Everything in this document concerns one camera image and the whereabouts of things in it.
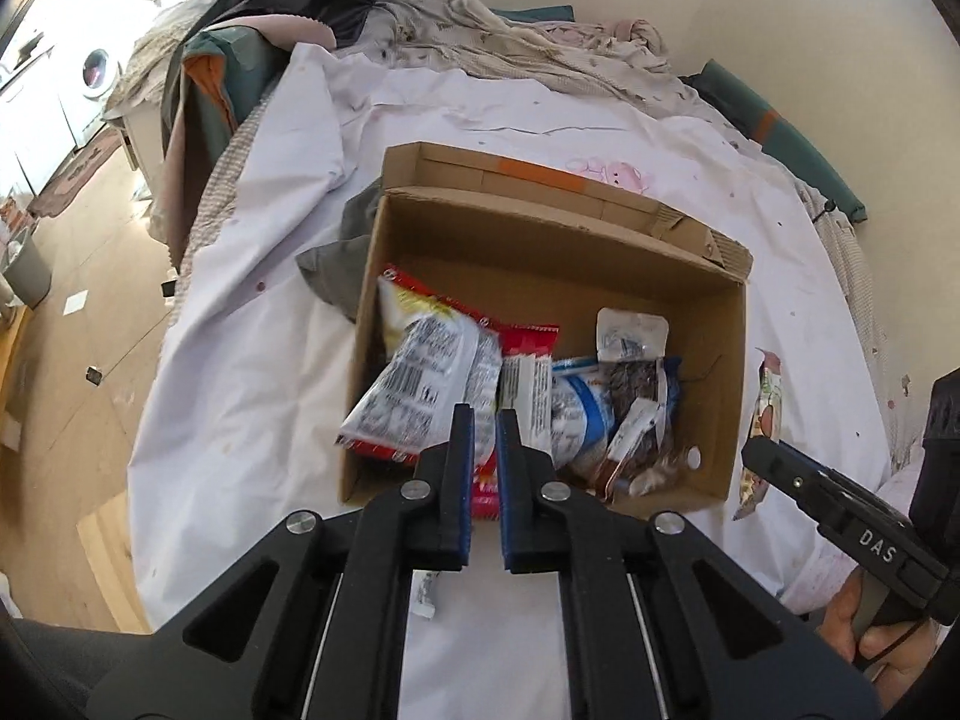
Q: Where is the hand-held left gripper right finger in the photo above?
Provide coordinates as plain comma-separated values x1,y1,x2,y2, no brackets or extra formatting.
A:
495,409,886,720

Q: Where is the grey trash bin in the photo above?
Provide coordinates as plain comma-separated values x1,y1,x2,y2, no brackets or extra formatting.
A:
0,229,52,308

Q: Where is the pink cloth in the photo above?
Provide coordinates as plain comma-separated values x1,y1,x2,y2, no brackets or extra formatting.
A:
540,15,668,68

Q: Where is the beige patterned blanket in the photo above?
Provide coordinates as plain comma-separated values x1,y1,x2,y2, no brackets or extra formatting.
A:
375,0,721,117

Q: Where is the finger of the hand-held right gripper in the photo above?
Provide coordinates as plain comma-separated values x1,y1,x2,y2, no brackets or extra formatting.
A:
741,436,895,535

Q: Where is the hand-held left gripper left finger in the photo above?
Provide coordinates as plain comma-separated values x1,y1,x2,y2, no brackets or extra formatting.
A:
86,403,477,720

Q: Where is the red white snack bag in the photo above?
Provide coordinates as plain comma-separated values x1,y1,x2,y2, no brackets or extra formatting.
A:
335,315,502,462

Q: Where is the colourful cartoon snack packet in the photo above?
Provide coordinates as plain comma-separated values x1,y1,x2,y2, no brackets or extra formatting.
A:
733,349,785,522

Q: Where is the white washing machine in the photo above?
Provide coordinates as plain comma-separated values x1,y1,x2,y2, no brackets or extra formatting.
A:
79,47,125,98

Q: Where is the long teal cushion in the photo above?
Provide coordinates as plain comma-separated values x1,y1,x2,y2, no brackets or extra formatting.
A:
690,58,869,222

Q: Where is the beige knit blanket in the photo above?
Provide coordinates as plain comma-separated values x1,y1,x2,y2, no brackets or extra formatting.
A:
105,4,196,121

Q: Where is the blue snack packet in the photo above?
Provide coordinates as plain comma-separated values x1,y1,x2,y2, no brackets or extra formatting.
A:
551,358,620,475

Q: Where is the grey cloth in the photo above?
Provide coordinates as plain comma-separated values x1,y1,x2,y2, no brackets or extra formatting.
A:
296,191,387,323

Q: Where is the white printed snack packet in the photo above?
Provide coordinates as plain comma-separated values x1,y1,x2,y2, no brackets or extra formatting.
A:
411,570,440,620

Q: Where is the clear packet of brown snacks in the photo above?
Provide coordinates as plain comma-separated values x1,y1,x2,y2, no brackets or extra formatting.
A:
592,397,695,502
596,307,685,428

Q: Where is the person's right hand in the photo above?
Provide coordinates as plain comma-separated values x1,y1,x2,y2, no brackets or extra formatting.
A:
821,568,951,685

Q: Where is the white text snack packet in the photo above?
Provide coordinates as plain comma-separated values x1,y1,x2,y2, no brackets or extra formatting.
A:
499,356,556,458

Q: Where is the cardboard box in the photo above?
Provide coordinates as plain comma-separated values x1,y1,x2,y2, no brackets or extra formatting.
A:
337,141,753,520

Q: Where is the teal and orange cushion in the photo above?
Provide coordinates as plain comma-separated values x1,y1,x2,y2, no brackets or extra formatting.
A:
184,30,271,158

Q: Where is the patterned floor rug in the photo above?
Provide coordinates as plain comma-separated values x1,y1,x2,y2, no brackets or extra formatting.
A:
30,127,125,218

